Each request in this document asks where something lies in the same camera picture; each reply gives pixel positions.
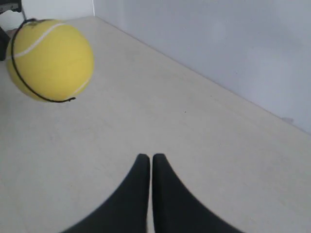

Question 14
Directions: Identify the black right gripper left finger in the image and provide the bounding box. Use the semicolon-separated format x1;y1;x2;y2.
64;154;150;233

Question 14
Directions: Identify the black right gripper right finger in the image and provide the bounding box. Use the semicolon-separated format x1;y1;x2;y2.
152;153;241;233

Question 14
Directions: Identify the yellow tennis ball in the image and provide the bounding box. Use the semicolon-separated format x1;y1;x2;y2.
5;19;94;102

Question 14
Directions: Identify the dark equipment in background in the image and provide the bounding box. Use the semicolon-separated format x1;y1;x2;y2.
0;0;26;61

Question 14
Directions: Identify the black hanging string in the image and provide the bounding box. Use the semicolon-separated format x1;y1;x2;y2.
11;18;76;104

